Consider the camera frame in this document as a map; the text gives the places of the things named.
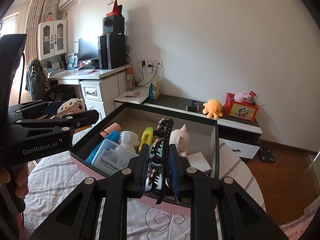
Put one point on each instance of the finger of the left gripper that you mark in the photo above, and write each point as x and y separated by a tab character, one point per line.
33	110
62	122

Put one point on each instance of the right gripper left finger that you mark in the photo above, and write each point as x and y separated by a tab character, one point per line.
97	207

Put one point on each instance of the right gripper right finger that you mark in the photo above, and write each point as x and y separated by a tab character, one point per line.
219	208

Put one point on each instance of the pink cylindrical case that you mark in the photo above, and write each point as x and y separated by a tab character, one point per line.
114	127

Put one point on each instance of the blue highlighter marker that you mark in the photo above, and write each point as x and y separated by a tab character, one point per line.
107	141

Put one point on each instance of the dental flossers box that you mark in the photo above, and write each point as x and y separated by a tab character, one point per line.
112	159

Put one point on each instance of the white duck figurine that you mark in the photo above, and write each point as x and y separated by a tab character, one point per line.
128	140

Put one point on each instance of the yellow highlighter marker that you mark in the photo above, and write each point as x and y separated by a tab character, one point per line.
147	138

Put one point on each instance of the white charger plug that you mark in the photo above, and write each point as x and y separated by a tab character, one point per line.
198	161

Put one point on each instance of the black hair claw clip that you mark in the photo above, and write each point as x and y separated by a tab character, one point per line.
158	179

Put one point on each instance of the pink pig figurine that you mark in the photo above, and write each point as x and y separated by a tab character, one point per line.
180	138

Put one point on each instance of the pink block figure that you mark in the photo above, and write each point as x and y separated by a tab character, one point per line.
73	105

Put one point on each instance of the teal round container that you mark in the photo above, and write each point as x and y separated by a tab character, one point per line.
155	160

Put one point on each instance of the person left hand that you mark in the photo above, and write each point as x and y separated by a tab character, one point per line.
21	180

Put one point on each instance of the dark jacket on chair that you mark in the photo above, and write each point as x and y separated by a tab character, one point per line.
37	83

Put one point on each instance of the black office chair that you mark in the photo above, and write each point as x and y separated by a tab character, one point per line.
60	93

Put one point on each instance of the white desk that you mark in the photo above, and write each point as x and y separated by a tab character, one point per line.
98	88

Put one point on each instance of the striped white quilted cover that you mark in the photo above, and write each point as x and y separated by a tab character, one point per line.
220	207

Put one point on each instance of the pink bed cover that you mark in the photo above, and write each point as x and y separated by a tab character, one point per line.
294	229

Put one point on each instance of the orange cap bottle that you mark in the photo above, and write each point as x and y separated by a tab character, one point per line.
130	78

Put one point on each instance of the black floor scale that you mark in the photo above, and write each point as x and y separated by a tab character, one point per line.
266	155

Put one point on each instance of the black computer monitor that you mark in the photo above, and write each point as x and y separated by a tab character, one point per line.
88	49

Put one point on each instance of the snack bag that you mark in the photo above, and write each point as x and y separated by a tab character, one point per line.
154	89

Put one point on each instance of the black computer tower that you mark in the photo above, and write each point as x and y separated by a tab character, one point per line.
111	51

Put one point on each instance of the white glass door cabinet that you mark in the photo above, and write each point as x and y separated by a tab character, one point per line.
52	39

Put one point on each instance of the black speaker box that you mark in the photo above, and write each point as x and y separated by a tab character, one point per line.
113	24

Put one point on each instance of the red calendar stand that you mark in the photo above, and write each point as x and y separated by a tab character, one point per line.
113	9

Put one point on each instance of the red cartoon storage box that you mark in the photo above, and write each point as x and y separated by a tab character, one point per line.
242	110

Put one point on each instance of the orange octopus plush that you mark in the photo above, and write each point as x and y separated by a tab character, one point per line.
212	109

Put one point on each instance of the wall power sockets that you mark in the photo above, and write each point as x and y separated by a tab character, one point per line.
150	65

